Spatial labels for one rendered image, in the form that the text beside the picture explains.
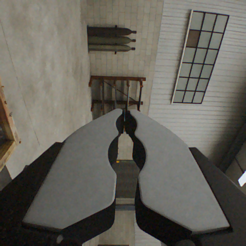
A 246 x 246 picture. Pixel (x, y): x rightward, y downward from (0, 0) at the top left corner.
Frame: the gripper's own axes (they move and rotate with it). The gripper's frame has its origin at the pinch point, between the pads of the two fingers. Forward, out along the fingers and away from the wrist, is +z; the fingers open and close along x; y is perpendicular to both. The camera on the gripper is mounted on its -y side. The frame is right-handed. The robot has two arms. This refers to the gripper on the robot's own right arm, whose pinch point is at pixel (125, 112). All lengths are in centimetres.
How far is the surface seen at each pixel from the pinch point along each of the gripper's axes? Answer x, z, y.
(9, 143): -18.2, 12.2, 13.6
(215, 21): 312, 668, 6
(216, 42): 338, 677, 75
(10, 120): -17.7, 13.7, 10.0
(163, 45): 146, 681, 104
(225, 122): 522, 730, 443
